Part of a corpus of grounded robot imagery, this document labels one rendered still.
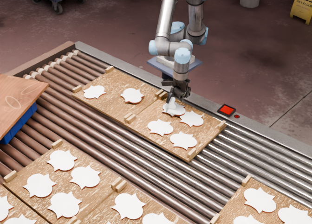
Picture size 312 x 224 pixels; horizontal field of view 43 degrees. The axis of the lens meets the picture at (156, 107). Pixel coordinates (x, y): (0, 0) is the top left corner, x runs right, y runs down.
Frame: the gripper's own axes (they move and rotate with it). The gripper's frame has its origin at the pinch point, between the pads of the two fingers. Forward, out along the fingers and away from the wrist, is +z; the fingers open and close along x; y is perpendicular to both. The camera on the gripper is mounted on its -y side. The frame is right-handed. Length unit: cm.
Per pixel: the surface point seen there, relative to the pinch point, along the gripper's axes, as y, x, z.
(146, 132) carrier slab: 0.5, -23.5, 3.6
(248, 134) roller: 40.1, 11.7, 4.0
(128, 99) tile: -23.1, -10.8, 2.8
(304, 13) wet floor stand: -49, 344, 90
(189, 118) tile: 11.1, -0.3, 2.2
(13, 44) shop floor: -275, 69, 111
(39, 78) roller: -82, -27, 9
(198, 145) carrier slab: 26.5, -13.7, 2.4
